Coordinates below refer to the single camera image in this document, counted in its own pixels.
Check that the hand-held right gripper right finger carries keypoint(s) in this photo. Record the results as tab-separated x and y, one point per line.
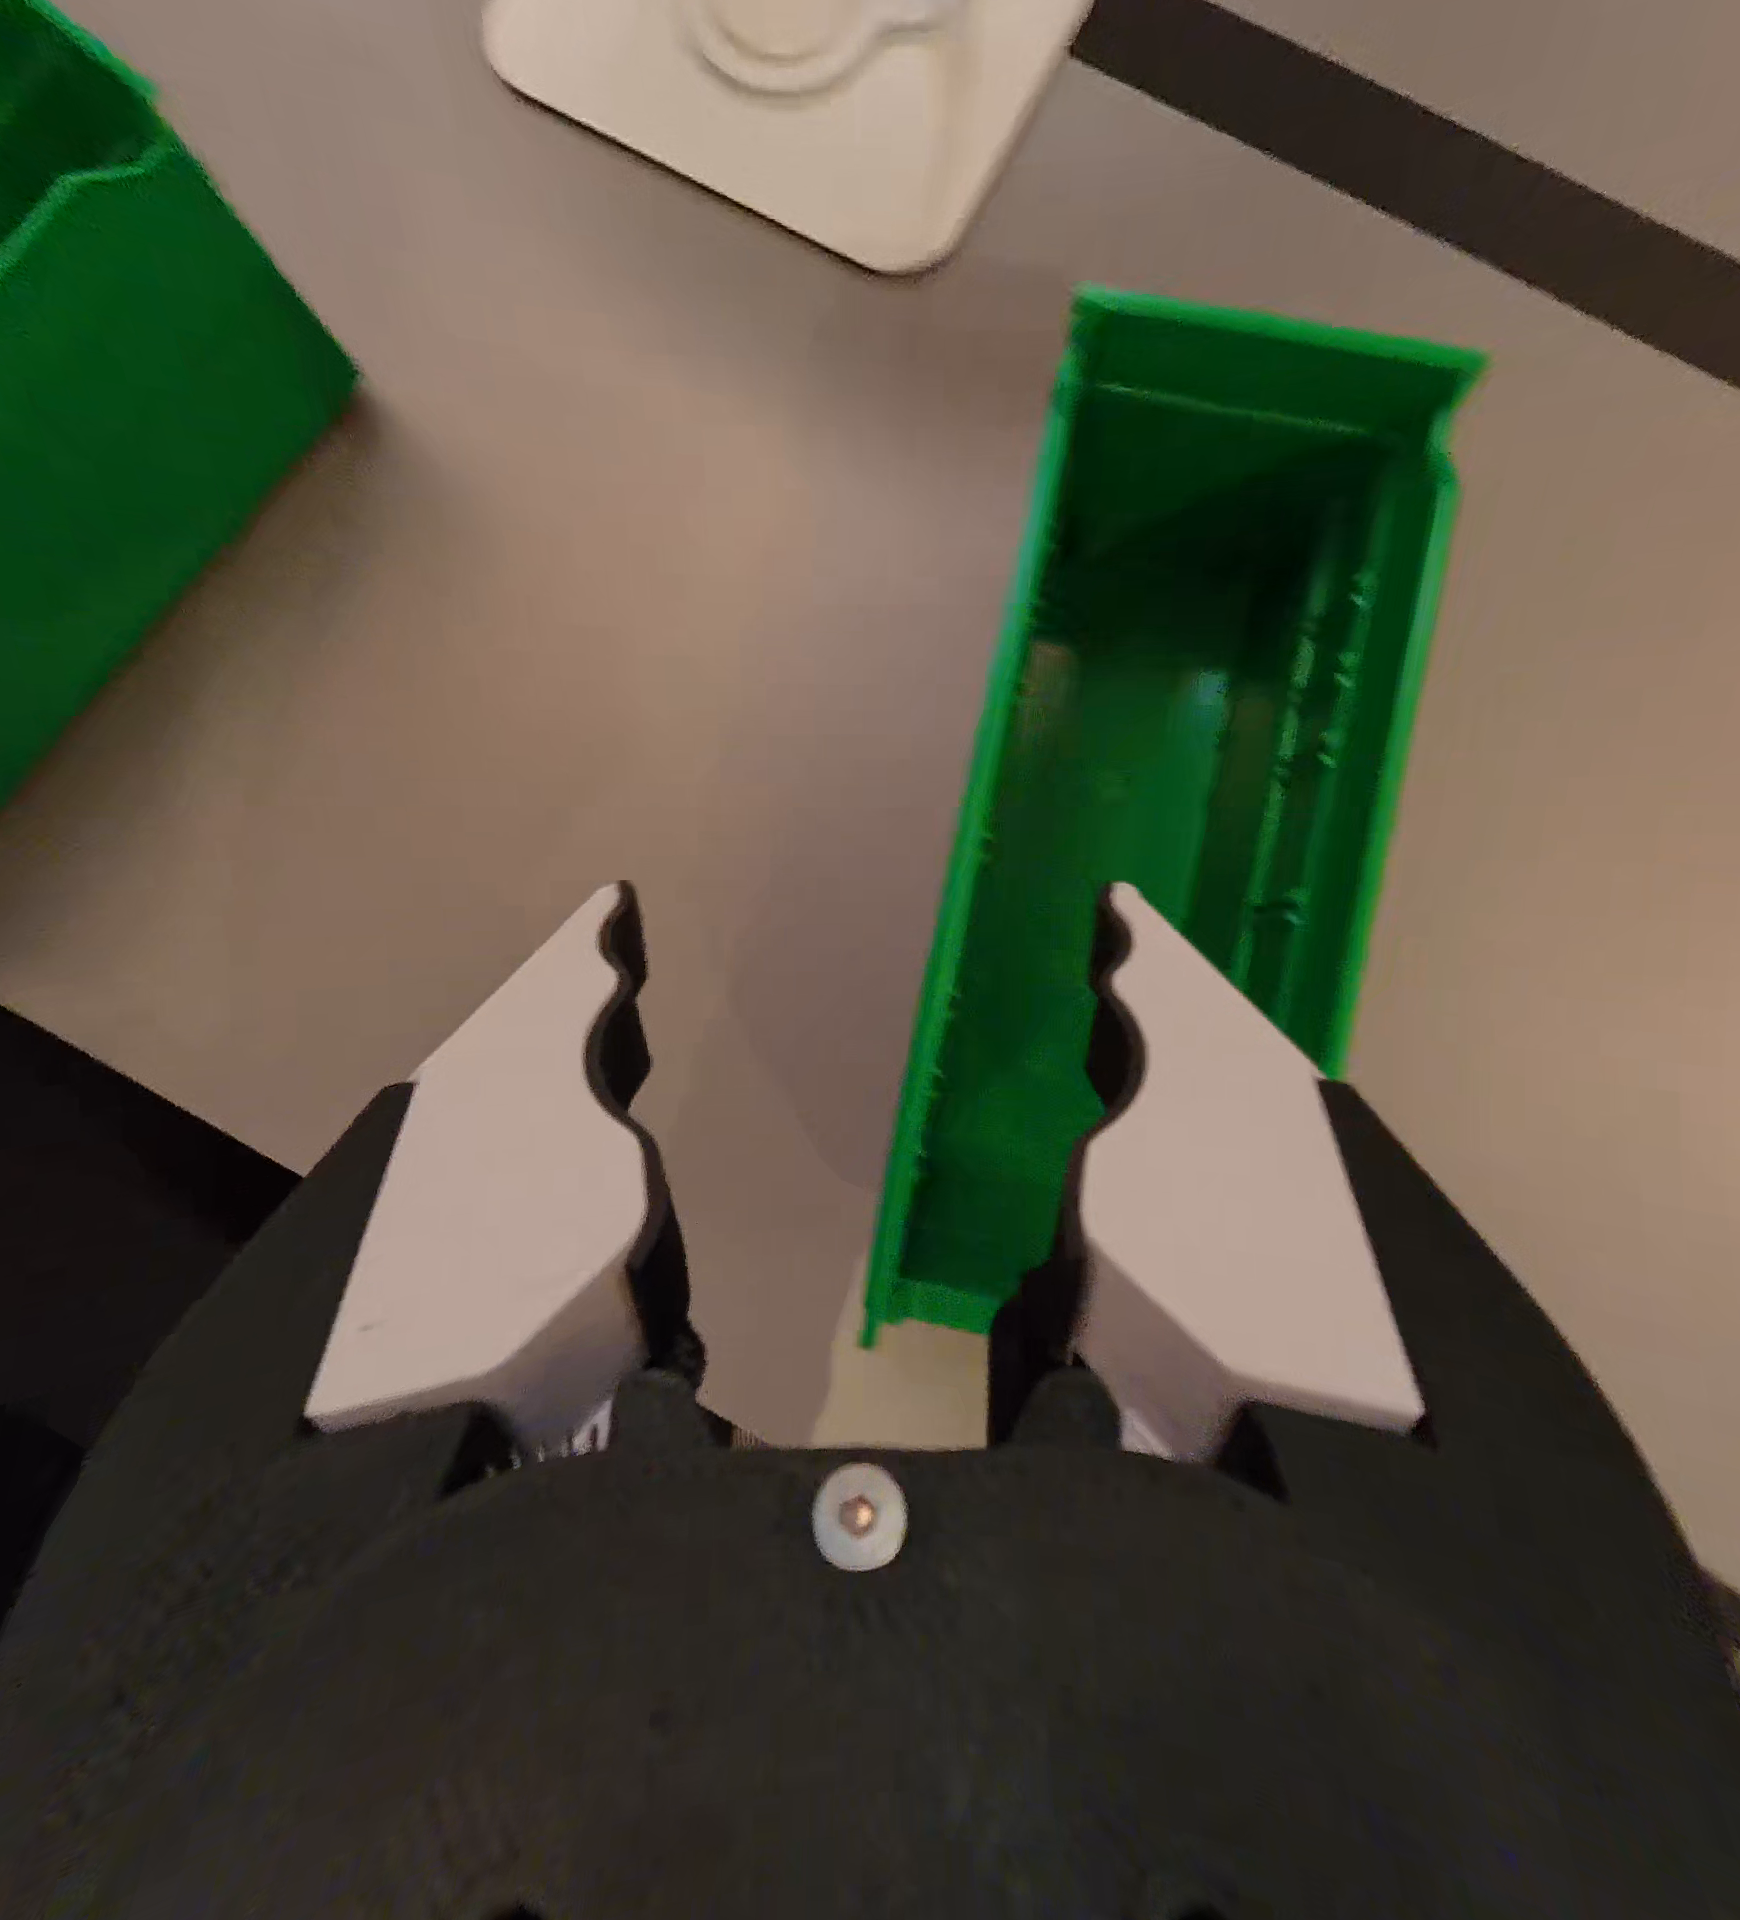
1230	1231

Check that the green plastic bin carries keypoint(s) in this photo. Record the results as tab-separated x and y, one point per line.
104	525
1185	750

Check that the black tape strip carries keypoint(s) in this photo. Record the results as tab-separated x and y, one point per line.
1486	195

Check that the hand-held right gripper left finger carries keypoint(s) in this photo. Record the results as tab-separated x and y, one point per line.
495	1231

